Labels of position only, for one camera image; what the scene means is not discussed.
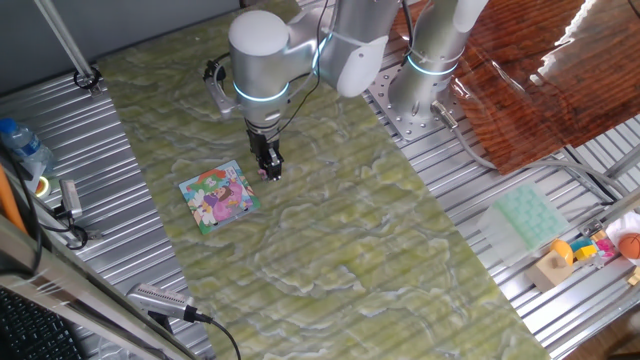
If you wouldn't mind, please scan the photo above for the brown wood grain mat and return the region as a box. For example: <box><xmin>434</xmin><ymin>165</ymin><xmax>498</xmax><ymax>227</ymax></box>
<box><xmin>389</xmin><ymin>0</ymin><xmax>640</xmax><ymax>176</ymax></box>

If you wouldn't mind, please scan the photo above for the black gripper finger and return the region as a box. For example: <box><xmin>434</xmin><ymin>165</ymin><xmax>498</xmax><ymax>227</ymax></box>
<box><xmin>264</xmin><ymin>149</ymin><xmax>285</xmax><ymax>182</ymax></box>
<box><xmin>256</xmin><ymin>148</ymin><xmax>272</xmax><ymax>177</ymax></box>

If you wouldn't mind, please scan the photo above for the grey cable with metal connector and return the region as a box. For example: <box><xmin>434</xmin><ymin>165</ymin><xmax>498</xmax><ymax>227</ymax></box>
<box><xmin>430</xmin><ymin>99</ymin><xmax>631</xmax><ymax>201</ymax></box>

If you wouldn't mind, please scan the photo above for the aluminium support pole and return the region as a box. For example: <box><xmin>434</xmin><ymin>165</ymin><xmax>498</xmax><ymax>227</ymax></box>
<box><xmin>33</xmin><ymin>0</ymin><xmax>104</xmax><ymax>97</ymax></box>

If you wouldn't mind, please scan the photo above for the aluminium frame rail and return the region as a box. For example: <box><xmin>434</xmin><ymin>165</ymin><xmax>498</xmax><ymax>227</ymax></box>
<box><xmin>0</xmin><ymin>214</ymin><xmax>202</xmax><ymax>360</ymax></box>

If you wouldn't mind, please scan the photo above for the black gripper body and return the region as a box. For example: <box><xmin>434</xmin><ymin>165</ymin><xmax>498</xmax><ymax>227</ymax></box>
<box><xmin>246</xmin><ymin>127</ymin><xmax>282</xmax><ymax>167</ymax></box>

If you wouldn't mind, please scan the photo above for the black cable ring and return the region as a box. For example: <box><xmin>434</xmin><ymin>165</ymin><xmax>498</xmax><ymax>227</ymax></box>
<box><xmin>73</xmin><ymin>66</ymin><xmax>103</xmax><ymax>93</ymax></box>

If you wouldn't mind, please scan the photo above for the green ice cube tray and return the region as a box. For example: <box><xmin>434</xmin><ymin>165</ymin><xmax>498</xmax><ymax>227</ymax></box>
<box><xmin>492</xmin><ymin>182</ymin><xmax>571</xmax><ymax>251</ymax></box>

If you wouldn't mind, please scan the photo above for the yellow toy block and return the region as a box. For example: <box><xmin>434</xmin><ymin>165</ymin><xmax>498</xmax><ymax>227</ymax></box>
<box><xmin>573</xmin><ymin>244</ymin><xmax>599</xmax><ymax>263</ymax></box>

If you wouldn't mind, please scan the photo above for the ridged silver camera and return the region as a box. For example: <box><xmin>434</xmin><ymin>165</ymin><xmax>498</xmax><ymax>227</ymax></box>
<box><xmin>124</xmin><ymin>282</ymin><xmax>195</xmax><ymax>323</ymax></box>

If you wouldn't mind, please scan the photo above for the orange toy egg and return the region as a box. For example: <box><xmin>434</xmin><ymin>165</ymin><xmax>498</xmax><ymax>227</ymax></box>
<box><xmin>548</xmin><ymin>238</ymin><xmax>576</xmax><ymax>267</ymax></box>

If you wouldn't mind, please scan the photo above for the orange rod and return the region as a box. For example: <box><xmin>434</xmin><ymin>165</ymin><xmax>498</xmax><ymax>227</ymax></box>
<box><xmin>0</xmin><ymin>163</ymin><xmax>27</xmax><ymax>235</ymax></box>

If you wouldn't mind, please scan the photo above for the small yellow tape roll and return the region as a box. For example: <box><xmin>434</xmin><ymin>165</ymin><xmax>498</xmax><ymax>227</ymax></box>
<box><xmin>33</xmin><ymin>175</ymin><xmax>53</xmax><ymax>199</ymax></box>

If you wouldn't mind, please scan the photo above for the black camera cable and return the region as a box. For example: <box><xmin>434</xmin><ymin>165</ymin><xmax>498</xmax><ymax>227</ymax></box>
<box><xmin>183</xmin><ymin>305</ymin><xmax>243</xmax><ymax>360</ymax></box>

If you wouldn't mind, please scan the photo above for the metal clamp tool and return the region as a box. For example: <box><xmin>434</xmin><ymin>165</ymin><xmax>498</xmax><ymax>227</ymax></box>
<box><xmin>58</xmin><ymin>178</ymin><xmax>84</xmax><ymax>220</ymax></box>

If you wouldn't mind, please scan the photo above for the beige wooden block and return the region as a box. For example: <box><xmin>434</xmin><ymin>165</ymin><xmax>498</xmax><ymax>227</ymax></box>
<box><xmin>524</xmin><ymin>249</ymin><xmax>576</xmax><ymax>294</ymax></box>

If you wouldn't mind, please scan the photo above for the butterfly girl puzzle board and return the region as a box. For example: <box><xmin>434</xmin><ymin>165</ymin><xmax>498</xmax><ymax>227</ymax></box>
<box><xmin>178</xmin><ymin>159</ymin><xmax>262</xmax><ymax>237</ymax></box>

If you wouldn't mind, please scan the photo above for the black keyboard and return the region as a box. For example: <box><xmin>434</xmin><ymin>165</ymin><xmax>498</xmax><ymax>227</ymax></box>
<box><xmin>0</xmin><ymin>287</ymin><xmax>89</xmax><ymax>360</ymax></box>

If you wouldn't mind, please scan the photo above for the long black cable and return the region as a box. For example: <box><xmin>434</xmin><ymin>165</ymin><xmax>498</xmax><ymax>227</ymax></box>
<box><xmin>0</xmin><ymin>143</ymin><xmax>44</xmax><ymax>277</ymax></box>

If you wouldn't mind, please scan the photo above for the pink toy block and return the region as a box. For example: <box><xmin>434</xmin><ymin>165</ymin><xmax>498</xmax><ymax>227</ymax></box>
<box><xmin>595</xmin><ymin>237</ymin><xmax>618</xmax><ymax>259</ymax></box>

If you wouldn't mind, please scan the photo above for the green marble pattern mat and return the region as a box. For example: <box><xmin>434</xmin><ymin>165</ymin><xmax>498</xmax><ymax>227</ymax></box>
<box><xmin>97</xmin><ymin>0</ymin><xmax>551</xmax><ymax>360</ymax></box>

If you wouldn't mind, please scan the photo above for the small orange basketball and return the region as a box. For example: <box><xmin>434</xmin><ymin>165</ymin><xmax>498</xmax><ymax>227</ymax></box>
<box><xmin>617</xmin><ymin>232</ymin><xmax>640</xmax><ymax>260</ymax></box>

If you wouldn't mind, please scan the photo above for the white bowl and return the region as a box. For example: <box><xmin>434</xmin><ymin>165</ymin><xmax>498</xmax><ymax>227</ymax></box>
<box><xmin>603</xmin><ymin>210</ymin><xmax>640</xmax><ymax>267</ymax></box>

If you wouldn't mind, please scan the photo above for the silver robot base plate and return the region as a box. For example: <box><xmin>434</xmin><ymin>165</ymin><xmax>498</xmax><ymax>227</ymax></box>
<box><xmin>362</xmin><ymin>62</ymin><xmax>474</xmax><ymax>144</ymax></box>

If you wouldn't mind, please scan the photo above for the silver camera mount clamp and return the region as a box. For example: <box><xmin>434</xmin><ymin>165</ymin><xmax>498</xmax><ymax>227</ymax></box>
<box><xmin>49</xmin><ymin>207</ymin><xmax>104</xmax><ymax>251</ymax></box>

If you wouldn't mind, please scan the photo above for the wrist camera with silver bracket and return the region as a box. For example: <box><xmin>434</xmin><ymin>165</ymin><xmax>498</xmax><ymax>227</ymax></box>
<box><xmin>201</xmin><ymin>57</ymin><xmax>239</xmax><ymax>121</ymax></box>

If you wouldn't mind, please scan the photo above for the blue toy block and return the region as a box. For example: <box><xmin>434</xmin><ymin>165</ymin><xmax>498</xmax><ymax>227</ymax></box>
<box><xmin>569</xmin><ymin>236</ymin><xmax>595</xmax><ymax>254</ymax></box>

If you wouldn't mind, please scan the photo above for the black arm base cable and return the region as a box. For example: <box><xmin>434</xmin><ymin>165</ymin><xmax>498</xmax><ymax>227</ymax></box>
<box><xmin>398</xmin><ymin>0</ymin><xmax>417</xmax><ymax>65</ymax></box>

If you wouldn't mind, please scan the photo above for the clear plastic water bottle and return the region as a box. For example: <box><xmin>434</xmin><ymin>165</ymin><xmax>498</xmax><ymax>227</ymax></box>
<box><xmin>0</xmin><ymin>117</ymin><xmax>55</xmax><ymax>176</ymax></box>

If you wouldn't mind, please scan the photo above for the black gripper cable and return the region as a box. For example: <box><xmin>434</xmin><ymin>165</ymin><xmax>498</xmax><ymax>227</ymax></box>
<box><xmin>267</xmin><ymin>0</ymin><xmax>332</xmax><ymax>142</ymax></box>

